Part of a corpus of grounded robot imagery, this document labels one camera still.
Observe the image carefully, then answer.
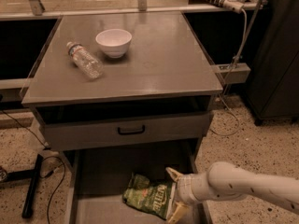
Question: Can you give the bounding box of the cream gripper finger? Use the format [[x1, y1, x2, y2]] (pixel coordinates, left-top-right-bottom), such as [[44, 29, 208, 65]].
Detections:
[[165, 167, 182, 182], [166, 202, 189, 224]]

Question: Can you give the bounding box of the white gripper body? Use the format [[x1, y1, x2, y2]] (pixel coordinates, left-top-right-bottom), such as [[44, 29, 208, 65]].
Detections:
[[177, 173, 209, 205]]

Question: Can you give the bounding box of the green jalapeno chip bag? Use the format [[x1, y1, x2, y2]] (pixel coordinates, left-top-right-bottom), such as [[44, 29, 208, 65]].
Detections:
[[122, 174, 175, 219]]

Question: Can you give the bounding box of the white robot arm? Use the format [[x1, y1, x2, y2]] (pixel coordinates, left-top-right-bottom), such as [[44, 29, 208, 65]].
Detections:
[[166, 161, 299, 224]]

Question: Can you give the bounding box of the open grey middle drawer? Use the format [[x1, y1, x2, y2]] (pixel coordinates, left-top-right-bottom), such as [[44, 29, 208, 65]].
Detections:
[[64, 139, 214, 224]]

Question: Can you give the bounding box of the grey drawer cabinet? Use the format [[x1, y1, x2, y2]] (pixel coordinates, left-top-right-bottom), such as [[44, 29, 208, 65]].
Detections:
[[21, 11, 224, 152]]

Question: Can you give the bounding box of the closed grey top drawer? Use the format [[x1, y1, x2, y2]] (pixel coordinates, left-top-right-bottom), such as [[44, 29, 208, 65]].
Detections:
[[43, 112, 213, 151]]

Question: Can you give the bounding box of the dark cabinet at right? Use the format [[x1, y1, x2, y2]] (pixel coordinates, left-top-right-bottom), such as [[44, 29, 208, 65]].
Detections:
[[244, 0, 299, 126]]

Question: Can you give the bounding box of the black metal stand leg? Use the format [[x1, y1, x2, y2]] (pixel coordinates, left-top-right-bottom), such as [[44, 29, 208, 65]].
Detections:
[[21, 154, 43, 218]]

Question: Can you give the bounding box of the clear plastic water bottle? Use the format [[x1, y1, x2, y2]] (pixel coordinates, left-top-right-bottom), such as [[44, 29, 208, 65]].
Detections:
[[66, 42, 103, 80]]

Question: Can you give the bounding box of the white ceramic bowl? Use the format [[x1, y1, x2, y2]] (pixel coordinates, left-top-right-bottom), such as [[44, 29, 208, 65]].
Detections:
[[95, 29, 133, 58]]

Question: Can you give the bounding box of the black drawer handle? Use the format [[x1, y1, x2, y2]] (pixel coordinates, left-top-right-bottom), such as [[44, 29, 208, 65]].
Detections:
[[117, 125, 146, 135]]

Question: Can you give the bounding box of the grey side bracket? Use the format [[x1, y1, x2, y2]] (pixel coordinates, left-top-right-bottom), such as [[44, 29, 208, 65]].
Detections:
[[211, 63, 250, 86]]

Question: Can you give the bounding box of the black floor cable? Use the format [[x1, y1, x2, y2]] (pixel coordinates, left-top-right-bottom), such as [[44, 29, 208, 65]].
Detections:
[[0, 109, 67, 224]]

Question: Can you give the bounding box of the white cable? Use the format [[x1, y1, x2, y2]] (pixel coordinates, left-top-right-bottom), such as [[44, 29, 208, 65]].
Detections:
[[209, 7, 249, 137]]

